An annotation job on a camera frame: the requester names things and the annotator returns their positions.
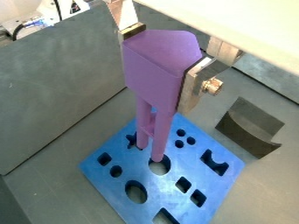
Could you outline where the dark grey curved block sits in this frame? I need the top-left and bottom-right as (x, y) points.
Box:
(214, 97), (285, 158)

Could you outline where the black cable with connector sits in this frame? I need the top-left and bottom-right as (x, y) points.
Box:
(10, 17), (49, 42)

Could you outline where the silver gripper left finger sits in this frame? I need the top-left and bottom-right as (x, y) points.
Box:
(102, 0), (145, 42)

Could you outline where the purple three prong object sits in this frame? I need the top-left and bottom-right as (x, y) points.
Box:
(122, 30), (201, 162)

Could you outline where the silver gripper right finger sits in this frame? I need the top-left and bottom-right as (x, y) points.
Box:
(176, 37), (244, 115)

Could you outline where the blue shape sorting board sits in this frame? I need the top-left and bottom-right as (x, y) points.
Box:
(78, 115), (244, 224)

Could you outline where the white robot base equipment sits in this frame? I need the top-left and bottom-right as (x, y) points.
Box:
(0, 0), (98, 45)

